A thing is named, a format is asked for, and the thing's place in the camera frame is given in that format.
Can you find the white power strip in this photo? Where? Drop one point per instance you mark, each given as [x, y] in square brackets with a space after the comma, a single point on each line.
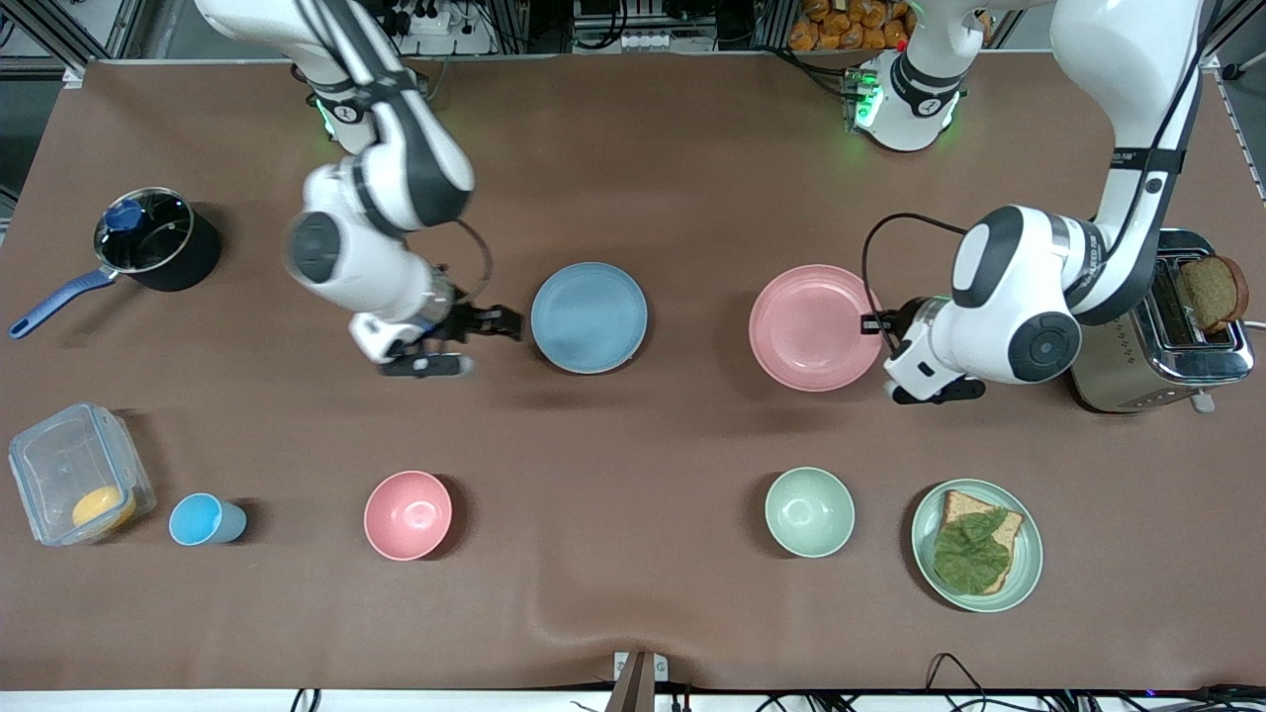
[648, 42]
[435, 22]

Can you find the green bowl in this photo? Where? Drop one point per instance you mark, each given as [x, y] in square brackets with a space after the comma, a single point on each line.
[809, 511]

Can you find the pink bowl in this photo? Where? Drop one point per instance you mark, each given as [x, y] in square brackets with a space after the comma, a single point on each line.
[407, 514]

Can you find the clear plastic container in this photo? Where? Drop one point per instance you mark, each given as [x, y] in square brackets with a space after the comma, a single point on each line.
[59, 465]

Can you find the dark toast slice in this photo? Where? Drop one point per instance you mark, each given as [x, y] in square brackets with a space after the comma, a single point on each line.
[1212, 294]

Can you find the green plate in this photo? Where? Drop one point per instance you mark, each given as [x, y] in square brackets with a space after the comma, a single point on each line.
[1029, 569]

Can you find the beige chrome toaster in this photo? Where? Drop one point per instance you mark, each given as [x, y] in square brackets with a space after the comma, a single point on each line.
[1147, 381]

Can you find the pink plate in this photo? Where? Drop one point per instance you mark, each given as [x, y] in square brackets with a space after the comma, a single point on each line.
[811, 326]

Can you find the orange packaged snacks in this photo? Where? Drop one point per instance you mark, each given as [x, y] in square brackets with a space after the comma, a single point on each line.
[851, 25]

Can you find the glass lid blue knob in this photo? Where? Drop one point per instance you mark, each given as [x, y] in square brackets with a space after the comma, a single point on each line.
[148, 237]

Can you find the brown bread slice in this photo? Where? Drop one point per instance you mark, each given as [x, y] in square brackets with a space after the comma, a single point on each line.
[959, 506]

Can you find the metal table bracket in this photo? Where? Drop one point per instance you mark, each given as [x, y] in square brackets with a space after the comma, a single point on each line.
[638, 682]

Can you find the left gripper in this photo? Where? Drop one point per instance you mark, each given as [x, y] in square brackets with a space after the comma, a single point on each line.
[902, 318]

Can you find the blue cup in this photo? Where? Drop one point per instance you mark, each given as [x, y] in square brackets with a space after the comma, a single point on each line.
[203, 519]

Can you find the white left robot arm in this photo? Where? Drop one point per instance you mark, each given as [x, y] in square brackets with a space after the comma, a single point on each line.
[1019, 297]

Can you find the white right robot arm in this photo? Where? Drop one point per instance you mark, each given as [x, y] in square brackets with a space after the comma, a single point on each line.
[346, 257]

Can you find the brown table cloth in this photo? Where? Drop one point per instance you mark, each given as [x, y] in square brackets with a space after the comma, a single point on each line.
[593, 445]

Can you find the aluminium frame profile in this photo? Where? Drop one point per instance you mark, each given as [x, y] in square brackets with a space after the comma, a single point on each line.
[1231, 49]
[59, 44]

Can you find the yellow round food piece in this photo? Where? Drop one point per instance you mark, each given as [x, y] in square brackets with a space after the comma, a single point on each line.
[99, 506]

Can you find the blue plate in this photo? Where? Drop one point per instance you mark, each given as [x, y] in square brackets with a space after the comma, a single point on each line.
[588, 318]

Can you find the green lettuce leaf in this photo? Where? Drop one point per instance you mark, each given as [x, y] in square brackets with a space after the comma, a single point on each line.
[969, 559]

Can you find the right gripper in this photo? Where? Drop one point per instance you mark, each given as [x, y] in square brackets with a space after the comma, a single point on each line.
[473, 320]

